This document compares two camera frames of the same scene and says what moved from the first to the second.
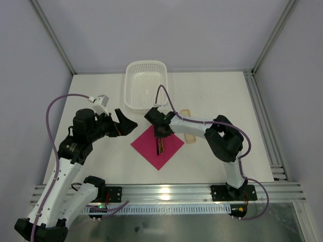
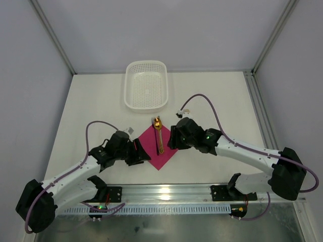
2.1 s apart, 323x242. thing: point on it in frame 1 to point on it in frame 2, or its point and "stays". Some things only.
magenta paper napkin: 146,144 stays
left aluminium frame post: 54,34 stays
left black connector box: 101,208 stays
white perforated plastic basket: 142,79 stays
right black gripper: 160,132 to 175,137
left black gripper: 115,125 to 135,153
